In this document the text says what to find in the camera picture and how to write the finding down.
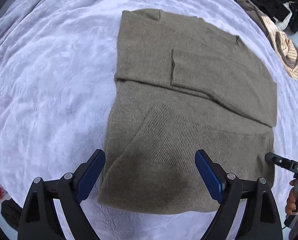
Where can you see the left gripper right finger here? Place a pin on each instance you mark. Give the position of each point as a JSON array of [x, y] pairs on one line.
[[260, 219]]

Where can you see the beige striped garment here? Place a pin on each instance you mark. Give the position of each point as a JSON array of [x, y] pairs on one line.
[[286, 50]]

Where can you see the black fabric on floor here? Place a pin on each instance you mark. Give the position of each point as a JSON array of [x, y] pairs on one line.
[[11, 212]]

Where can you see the black clothes pile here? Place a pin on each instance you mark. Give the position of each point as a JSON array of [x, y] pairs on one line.
[[284, 13]]

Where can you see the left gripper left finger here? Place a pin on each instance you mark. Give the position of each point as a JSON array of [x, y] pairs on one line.
[[39, 219]]

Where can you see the olive brown knit sweater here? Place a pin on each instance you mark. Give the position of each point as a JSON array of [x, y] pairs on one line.
[[183, 85]]

